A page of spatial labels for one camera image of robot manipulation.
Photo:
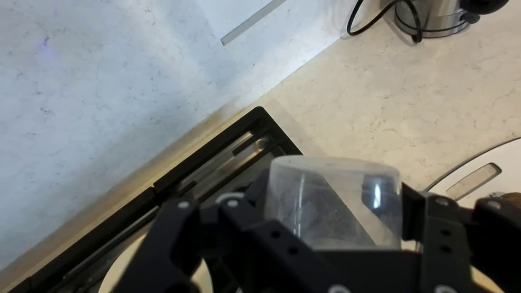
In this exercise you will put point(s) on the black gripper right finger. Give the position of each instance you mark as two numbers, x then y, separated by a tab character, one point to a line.
449	245

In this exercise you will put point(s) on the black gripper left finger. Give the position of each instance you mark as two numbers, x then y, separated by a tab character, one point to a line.
169	245

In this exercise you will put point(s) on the clear plastic cup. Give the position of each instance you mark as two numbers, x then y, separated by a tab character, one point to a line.
331	206

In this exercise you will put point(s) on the black gas stove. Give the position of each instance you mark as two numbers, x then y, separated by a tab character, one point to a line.
217	157

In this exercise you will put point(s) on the stainless steel electric kettle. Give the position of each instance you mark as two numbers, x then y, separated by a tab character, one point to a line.
434	17

